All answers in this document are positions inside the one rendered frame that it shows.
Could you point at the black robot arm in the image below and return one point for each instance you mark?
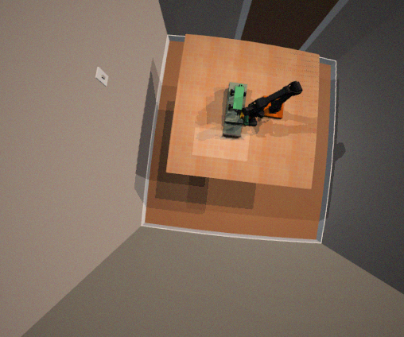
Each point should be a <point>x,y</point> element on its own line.
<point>276,100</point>

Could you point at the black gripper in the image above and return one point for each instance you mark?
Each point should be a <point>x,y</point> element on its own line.
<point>252,121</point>

